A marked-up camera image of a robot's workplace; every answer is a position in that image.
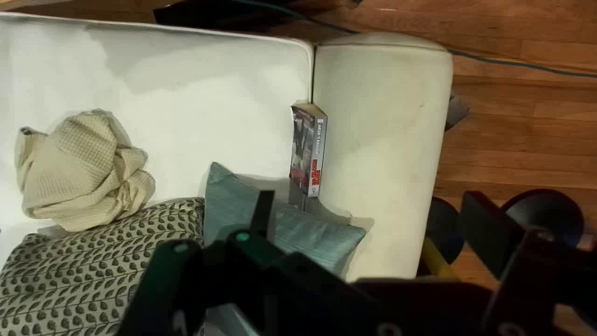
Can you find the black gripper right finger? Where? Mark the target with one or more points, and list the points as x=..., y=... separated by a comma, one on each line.
x=539, y=280

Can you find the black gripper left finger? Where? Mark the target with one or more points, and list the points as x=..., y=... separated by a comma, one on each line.
x=163, y=282

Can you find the crumpled beige cloth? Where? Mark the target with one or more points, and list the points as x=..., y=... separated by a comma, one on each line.
x=80, y=170

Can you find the leaf patterned grey pillow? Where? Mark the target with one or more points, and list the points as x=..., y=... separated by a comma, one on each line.
x=75, y=280

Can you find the white fabric sofa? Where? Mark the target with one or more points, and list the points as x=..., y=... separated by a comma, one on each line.
x=198, y=99

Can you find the black round stanchion base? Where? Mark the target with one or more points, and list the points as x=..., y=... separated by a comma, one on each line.
x=547, y=211

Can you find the light blue square pillow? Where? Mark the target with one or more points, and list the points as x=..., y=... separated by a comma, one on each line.
x=310, y=233

